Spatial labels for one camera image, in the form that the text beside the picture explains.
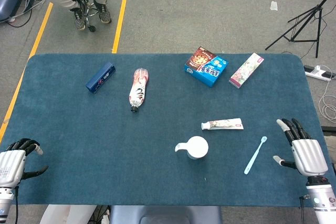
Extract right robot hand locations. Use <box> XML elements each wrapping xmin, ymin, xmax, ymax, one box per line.
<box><xmin>272</xmin><ymin>118</ymin><xmax>329</xmax><ymax>177</ymax></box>

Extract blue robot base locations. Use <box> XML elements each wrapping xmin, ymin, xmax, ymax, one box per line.
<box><xmin>109</xmin><ymin>205</ymin><xmax>223</xmax><ymax>224</ymax></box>

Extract dark blue long box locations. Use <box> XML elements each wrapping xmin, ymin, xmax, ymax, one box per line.
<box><xmin>85</xmin><ymin>61</ymin><xmax>117</xmax><ymax>95</ymax></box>

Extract black tripod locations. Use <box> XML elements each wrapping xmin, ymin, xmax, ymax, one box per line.
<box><xmin>265</xmin><ymin>0</ymin><xmax>336</xmax><ymax>59</ymax></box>

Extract white coiled cable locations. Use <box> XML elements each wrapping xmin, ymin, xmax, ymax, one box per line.
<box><xmin>318</xmin><ymin>77</ymin><xmax>336</xmax><ymax>124</ymax></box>

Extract tangled floor cables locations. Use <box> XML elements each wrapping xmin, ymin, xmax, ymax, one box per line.
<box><xmin>0</xmin><ymin>0</ymin><xmax>47</xmax><ymax>28</ymax></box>

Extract light blue toothbrush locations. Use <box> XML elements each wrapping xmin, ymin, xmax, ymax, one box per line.
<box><xmin>244</xmin><ymin>136</ymin><xmax>268</xmax><ymax>175</ymax></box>

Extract black stool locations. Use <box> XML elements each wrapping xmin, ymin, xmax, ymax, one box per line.
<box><xmin>69</xmin><ymin>0</ymin><xmax>98</xmax><ymax>33</ymax></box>

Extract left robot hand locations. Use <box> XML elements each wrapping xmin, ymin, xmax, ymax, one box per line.
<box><xmin>0</xmin><ymin>138</ymin><xmax>49</xmax><ymax>189</ymax></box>

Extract white power strip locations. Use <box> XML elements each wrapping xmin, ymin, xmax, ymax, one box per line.
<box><xmin>303</xmin><ymin>65</ymin><xmax>336</xmax><ymax>82</ymax></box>

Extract white plastic mug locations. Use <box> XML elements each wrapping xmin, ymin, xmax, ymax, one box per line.
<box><xmin>174</xmin><ymin>135</ymin><xmax>209</xmax><ymax>161</ymax></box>

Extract long yellow floor tape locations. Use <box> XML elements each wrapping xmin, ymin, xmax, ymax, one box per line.
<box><xmin>0</xmin><ymin>2</ymin><xmax>54</xmax><ymax>143</ymax></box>

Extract white pink small box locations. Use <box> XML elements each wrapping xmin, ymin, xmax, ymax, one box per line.
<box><xmin>228</xmin><ymin>52</ymin><xmax>265</xmax><ymax>89</ymax></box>

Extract blue snack box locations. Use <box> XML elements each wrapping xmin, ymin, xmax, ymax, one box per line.
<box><xmin>184</xmin><ymin>46</ymin><xmax>229</xmax><ymax>88</ymax></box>

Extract white robot body cover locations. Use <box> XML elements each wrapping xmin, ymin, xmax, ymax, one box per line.
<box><xmin>39</xmin><ymin>204</ymin><xmax>98</xmax><ymax>224</ymax></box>

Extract short yellow floor tape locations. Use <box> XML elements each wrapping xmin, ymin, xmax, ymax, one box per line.
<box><xmin>111</xmin><ymin>0</ymin><xmax>128</xmax><ymax>54</ymax></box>

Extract blue table mat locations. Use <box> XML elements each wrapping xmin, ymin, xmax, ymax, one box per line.
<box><xmin>0</xmin><ymin>52</ymin><xmax>332</xmax><ymax>207</ymax></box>

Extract plastic bottle red white label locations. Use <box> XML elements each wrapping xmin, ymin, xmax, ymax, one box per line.
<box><xmin>128</xmin><ymin>68</ymin><xmax>150</xmax><ymax>114</ymax></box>

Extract white toothpaste tube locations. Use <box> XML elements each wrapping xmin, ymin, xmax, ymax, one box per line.
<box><xmin>201</xmin><ymin>118</ymin><xmax>244</xmax><ymax>131</ymax></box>

